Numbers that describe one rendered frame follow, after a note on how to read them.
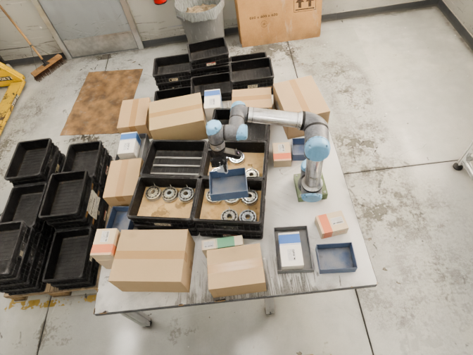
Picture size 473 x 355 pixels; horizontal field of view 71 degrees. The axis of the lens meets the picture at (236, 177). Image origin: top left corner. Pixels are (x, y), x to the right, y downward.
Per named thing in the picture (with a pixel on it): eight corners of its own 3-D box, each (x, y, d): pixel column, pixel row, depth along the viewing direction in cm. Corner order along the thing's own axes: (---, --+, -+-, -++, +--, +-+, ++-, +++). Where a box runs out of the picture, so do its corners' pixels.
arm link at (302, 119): (330, 107, 164) (231, 95, 163) (331, 123, 158) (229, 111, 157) (323, 123, 174) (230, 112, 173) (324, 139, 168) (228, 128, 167)
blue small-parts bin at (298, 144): (319, 143, 240) (320, 136, 234) (321, 160, 231) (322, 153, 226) (291, 144, 242) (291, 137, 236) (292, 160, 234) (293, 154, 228)
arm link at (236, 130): (247, 115, 158) (224, 115, 160) (246, 132, 152) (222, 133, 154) (248, 126, 165) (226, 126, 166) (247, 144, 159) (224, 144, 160)
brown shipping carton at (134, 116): (129, 114, 279) (122, 100, 266) (155, 111, 277) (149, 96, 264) (124, 141, 262) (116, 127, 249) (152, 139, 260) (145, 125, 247)
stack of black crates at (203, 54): (232, 72, 382) (226, 35, 344) (234, 91, 363) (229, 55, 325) (196, 77, 384) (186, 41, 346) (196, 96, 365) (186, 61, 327)
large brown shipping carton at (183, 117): (205, 111, 271) (200, 92, 255) (208, 138, 254) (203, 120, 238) (156, 120, 271) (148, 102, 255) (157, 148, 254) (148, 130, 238)
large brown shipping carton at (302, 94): (273, 103, 268) (272, 83, 251) (309, 95, 269) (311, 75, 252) (287, 139, 245) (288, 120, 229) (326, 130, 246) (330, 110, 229)
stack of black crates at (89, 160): (86, 166, 325) (69, 144, 297) (117, 163, 324) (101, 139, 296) (79, 201, 302) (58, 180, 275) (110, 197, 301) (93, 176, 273)
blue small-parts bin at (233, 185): (246, 174, 187) (245, 167, 181) (248, 197, 178) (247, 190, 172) (210, 178, 188) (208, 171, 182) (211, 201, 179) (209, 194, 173)
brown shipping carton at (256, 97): (271, 102, 269) (270, 86, 256) (272, 122, 256) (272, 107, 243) (234, 105, 272) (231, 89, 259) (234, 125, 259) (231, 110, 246)
